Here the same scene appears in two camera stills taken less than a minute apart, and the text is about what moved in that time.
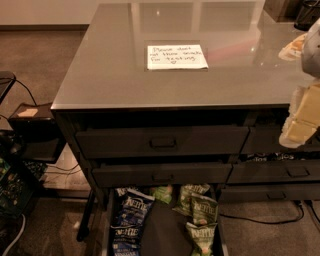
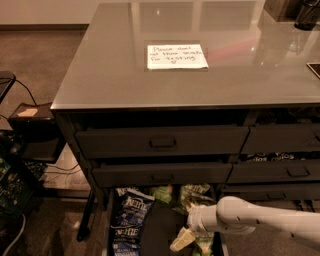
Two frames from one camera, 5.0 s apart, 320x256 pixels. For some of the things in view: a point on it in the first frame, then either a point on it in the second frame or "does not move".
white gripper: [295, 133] -> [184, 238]
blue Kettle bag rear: [120, 191] does not move
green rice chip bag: [163, 193] does not move
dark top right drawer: [266, 139] does not move
